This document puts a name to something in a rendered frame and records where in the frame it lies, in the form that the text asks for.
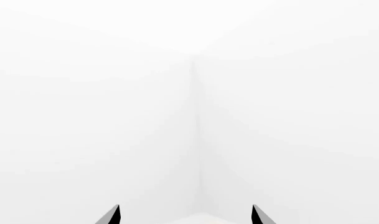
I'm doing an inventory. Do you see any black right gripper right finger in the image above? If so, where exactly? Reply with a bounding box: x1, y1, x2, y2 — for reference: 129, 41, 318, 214
251, 203, 278, 224

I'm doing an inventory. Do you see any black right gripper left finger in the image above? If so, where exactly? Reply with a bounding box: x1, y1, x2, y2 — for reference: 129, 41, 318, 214
94, 203, 122, 224

